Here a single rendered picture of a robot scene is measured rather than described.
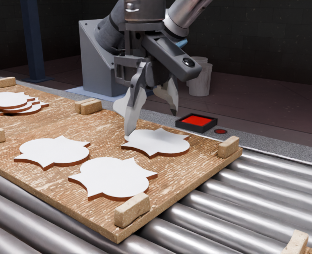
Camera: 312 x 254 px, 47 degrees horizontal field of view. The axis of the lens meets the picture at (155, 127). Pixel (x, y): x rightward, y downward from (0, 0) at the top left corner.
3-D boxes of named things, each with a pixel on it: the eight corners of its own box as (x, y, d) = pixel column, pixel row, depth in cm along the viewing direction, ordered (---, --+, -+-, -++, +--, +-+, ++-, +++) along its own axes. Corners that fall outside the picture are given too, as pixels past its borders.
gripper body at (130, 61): (140, 79, 76) (138, 19, 72) (173, 85, 71) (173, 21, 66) (114, 86, 70) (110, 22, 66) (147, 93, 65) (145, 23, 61)
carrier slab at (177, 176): (101, 113, 96) (101, 107, 95) (242, 154, 72) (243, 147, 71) (-31, 157, 70) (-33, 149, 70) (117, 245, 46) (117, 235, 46)
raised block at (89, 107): (98, 108, 94) (97, 98, 93) (103, 110, 93) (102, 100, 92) (80, 114, 90) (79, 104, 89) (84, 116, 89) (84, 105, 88)
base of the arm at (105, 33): (110, 19, 139) (123, 1, 132) (136, 49, 139) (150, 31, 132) (85, 29, 127) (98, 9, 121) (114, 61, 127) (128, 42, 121)
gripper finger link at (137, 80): (135, 112, 68) (151, 70, 69) (142, 114, 67) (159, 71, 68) (120, 102, 64) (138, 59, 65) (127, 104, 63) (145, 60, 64)
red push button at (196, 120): (192, 120, 92) (192, 115, 92) (212, 124, 89) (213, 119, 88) (179, 126, 88) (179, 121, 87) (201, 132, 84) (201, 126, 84)
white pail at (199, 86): (183, 94, 452) (183, 65, 439) (193, 89, 476) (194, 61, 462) (204, 98, 437) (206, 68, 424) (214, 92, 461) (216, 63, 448)
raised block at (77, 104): (92, 107, 96) (91, 97, 95) (97, 108, 95) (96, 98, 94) (74, 112, 91) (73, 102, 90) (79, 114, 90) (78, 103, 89)
